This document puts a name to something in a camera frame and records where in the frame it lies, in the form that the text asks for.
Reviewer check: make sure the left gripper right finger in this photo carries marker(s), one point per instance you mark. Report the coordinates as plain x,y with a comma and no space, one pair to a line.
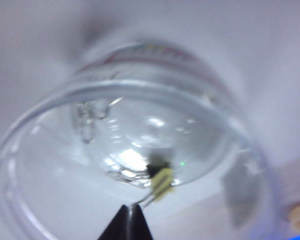
141,225

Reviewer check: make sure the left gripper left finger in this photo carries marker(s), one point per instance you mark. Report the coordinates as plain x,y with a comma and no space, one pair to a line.
118,225

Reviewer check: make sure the round transparent plastic box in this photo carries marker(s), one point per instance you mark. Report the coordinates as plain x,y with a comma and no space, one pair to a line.
140,125

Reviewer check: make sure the yellow binder clip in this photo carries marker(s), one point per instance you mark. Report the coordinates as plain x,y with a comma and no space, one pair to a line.
161,182

